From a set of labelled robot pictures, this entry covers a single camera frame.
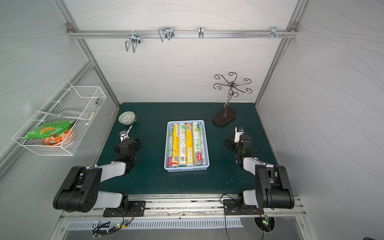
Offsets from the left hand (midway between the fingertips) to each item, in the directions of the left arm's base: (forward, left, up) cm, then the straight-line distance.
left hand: (128, 140), depth 90 cm
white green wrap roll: (-2, -34, 0) cm, 34 cm away
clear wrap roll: (+1, -43, 0) cm, 43 cm away
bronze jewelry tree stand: (+27, -66, -5) cm, 71 cm away
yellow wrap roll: (-3, -30, 0) cm, 30 cm away
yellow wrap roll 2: (-2, -38, -1) cm, 38 cm away
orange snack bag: (-15, +16, +24) cm, 32 cm away
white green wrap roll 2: (-7, -26, -4) cm, 27 cm away
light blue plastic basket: (-10, -48, -4) cm, 49 cm away
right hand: (+5, -66, -1) cm, 66 cm away
